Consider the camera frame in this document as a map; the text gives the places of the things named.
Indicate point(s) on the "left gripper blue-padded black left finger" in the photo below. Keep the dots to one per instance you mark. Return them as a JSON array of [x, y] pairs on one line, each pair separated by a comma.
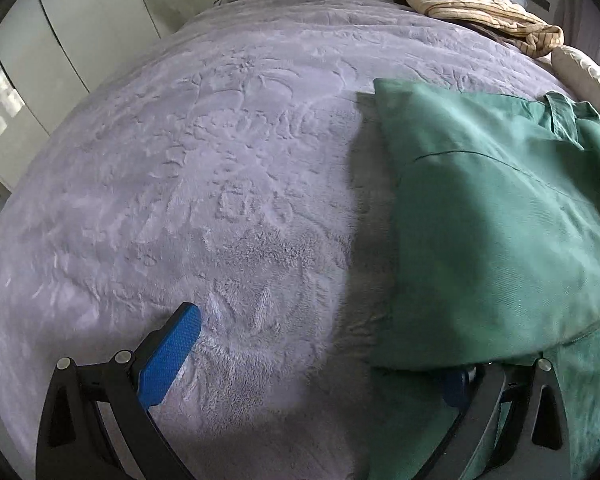
[[73, 442]]

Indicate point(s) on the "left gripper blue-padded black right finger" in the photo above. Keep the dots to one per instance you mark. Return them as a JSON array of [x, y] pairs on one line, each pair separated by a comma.
[[511, 424]]

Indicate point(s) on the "green garment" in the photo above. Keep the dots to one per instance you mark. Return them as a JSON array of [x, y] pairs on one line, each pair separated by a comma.
[[497, 226]]

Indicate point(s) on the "grey embossed plush bedspread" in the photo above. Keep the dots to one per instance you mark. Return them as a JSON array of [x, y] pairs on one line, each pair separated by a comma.
[[236, 164]]

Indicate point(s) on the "cream pleated pillow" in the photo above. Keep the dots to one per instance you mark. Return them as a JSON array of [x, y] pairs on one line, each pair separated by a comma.
[[578, 72]]

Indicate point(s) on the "white wardrobe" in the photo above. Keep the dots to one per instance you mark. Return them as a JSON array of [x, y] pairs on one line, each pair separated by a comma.
[[53, 53]]

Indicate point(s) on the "beige patterned blanket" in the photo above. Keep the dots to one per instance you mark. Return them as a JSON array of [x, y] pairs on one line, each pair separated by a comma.
[[502, 20]]

